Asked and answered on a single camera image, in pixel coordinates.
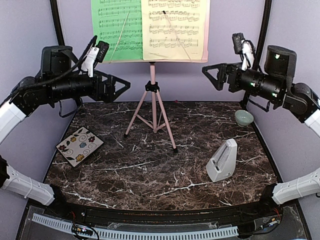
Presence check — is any floral square tile coaster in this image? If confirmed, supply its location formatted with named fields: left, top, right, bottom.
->
left=56, top=126, right=104, bottom=168

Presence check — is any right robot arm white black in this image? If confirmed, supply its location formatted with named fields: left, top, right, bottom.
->
left=202, top=45, right=320, bottom=217

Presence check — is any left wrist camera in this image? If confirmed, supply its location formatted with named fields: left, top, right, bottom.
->
left=81, top=35, right=110, bottom=78

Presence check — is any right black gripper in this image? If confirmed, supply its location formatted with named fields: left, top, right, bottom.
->
left=202, top=61, right=284, bottom=103

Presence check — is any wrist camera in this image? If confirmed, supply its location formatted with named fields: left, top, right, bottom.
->
left=81, top=35, right=110, bottom=78
left=232, top=32, right=256, bottom=71

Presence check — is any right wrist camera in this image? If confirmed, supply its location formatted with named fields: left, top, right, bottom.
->
left=232, top=32, right=256, bottom=71

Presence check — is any white metronome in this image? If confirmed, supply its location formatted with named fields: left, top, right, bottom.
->
left=206, top=138, right=238, bottom=183

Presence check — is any black frame post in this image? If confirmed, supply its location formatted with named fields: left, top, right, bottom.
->
left=239, top=0, right=273, bottom=107
left=49, top=0, right=65, bottom=46

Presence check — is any pink perforated music stand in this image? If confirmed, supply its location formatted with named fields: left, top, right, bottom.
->
left=90, top=0, right=211, bottom=154

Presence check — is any small circuit board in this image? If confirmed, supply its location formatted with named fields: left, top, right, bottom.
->
left=71, top=225, right=94, bottom=237

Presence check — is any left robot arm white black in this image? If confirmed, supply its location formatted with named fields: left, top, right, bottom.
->
left=0, top=41, right=131, bottom=218

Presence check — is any grey slotted cable duct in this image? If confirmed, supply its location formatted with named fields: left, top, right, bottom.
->
left=31, top=213, right=239, bottom=240

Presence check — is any right black frame post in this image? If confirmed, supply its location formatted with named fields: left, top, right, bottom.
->
left=239, top=0, right=273, bottom=107

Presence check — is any left black frame post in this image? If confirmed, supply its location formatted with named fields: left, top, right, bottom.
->
left=49, top=0, right=65, bottom=46

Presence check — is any pale green ceramic bowl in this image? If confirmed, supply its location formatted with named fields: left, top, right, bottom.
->
left=234, top=110, right=254, bottom=127

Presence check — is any yellow paper sheet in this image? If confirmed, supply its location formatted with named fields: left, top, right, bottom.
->
left=141, top=0, right=211, bottom=63

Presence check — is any black front rail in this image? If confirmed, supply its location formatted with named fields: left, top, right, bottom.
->
left=67, top=202, right=260, bottom=225

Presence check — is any green sheet music page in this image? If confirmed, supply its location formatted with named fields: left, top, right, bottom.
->
left=91, top=0, right=143, bottom=63

